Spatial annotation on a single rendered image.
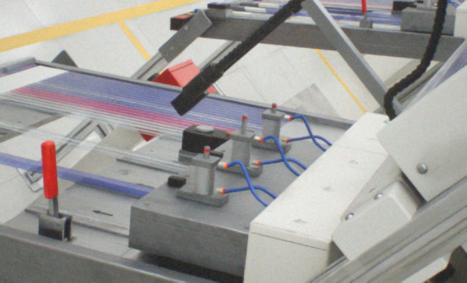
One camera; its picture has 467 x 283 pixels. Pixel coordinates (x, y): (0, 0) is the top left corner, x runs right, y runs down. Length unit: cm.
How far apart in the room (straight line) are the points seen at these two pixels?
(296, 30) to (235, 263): 146
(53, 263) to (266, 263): 22
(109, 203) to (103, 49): 241
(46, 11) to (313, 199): 253
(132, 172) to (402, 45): 118
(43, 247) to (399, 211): 38
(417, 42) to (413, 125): 149
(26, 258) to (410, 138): 42
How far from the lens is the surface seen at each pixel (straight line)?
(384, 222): 75
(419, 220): 74
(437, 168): 75
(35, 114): 143
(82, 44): 339
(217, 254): 90
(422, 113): 74
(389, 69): 563
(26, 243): 96
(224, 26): 237
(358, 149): 112
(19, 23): 320
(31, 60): 171
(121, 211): 107
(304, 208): 90
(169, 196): 95
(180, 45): 238
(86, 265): 92
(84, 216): 104
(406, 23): 228
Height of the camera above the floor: 163
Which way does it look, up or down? 25 degrees down
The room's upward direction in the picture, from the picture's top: 51 degrees clockwise
